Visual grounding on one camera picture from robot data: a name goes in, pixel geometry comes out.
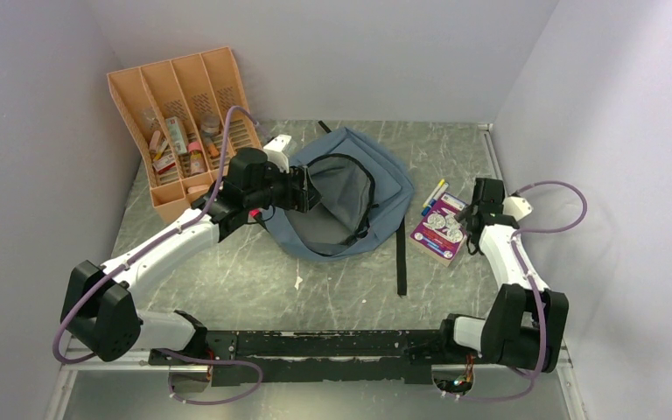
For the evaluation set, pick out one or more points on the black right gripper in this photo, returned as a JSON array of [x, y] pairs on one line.
[[463, 214]]

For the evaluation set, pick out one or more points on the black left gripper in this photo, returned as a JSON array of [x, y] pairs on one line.
[[301, 197]]

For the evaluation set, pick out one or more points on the white marker blue cap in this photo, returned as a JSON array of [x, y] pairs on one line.
[[427, 203]]

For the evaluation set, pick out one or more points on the blue grey student backpack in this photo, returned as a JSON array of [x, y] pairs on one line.
[[365, 195]]

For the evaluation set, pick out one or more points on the white marker yellow cap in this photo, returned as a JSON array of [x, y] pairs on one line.
[[439, 193]]

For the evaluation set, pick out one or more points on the purple picture book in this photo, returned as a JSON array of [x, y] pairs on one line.
[[438, 234]]

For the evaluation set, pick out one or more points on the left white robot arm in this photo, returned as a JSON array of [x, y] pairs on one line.
[[99, 308]]

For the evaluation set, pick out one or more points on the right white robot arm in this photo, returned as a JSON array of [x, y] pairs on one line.
[[524, 328]]

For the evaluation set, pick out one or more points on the pink capped glue bottle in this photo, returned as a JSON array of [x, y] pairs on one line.
[[197, 162]]

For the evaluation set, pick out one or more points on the grey round jar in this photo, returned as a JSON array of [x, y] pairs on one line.
[[210, 125]]

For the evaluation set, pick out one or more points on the tall white carton box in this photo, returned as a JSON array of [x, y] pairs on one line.
[[177, 133]]

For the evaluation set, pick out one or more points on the red white small box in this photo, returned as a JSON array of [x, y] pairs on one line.
[[164, 164]]

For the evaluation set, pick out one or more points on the peach plastic file organizer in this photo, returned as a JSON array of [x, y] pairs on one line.
[[187, 87]]

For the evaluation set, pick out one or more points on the black mounting base rail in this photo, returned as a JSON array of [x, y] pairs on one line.
[[409, 356]]

